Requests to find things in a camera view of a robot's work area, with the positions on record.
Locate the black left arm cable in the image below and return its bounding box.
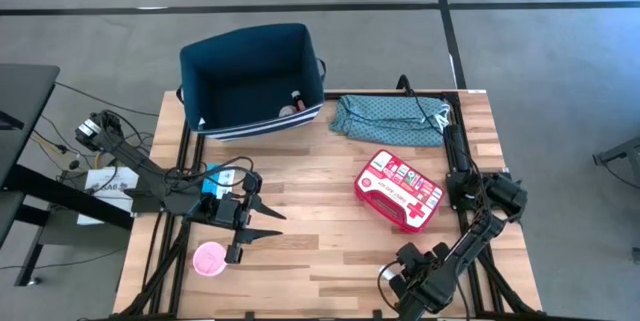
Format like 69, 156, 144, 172
164, 155, 256, 202

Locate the blue and white box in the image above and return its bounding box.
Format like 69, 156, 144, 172
201, 162, 236, 200

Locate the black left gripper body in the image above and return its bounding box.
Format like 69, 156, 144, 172
199, 193, 253, 232

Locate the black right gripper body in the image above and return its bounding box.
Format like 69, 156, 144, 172
388, 242, 454, 321

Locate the navy white striped fabric basket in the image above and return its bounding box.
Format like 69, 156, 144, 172
175, 22, 327, 142

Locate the white labelled box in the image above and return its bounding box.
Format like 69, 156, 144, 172
76, 164, 141, 226

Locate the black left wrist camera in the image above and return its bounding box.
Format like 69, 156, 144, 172
214, 193, 240, 223

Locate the red first aid kit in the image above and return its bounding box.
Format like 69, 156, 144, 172
353, 148, 445, 234

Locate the black desk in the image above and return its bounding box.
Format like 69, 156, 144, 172
0, 63, 136, 287

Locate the black floor cable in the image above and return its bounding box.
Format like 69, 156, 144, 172
53, 80, 160, 118

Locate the black aluminium table frame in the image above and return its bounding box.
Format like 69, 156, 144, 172
112, 88, 546, 321

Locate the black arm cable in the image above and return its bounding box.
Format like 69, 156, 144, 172
396, 74, 481, 187
164, 155, 256, 202

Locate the grey metal stand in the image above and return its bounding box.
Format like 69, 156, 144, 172
592, 134, 640, 192

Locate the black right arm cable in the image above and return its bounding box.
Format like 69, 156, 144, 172
396, 74, 481, 187

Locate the teal patterned cloth gown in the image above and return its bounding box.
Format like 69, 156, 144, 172
328, 93, 452, 148

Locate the pink round cup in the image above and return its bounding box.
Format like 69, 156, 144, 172
192, 241, 229, 278

